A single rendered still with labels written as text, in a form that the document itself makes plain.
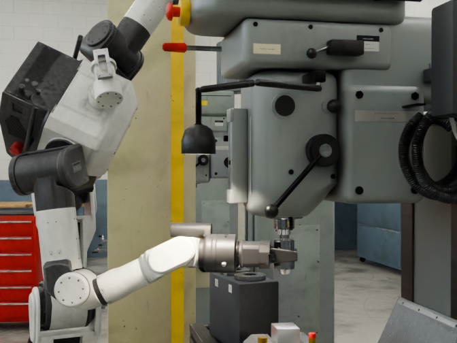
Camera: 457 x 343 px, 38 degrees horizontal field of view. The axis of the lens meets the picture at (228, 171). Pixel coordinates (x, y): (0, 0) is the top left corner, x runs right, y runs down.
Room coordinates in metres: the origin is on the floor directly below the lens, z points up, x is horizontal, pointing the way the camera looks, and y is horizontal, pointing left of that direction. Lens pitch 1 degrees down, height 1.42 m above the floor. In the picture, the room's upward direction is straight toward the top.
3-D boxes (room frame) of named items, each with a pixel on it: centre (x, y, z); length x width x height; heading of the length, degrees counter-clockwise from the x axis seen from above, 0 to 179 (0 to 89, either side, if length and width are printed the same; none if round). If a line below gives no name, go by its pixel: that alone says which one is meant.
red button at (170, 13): (1.46, 0.12, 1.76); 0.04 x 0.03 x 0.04; 13
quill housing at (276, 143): (1.51, -0.13, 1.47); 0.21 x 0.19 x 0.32; 13
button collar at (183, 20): (1.46, 0.10, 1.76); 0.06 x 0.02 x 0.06; 13
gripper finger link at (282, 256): (1.48, -0.12, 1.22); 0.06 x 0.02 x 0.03; 85
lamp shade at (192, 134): (1.38, 0.06, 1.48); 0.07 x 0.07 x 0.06
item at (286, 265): (1.51, -0.13, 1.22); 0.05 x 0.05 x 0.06
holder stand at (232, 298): (1.90, -0.04, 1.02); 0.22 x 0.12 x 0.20; 23
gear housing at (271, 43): (1.52, -0.17, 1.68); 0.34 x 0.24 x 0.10; 103
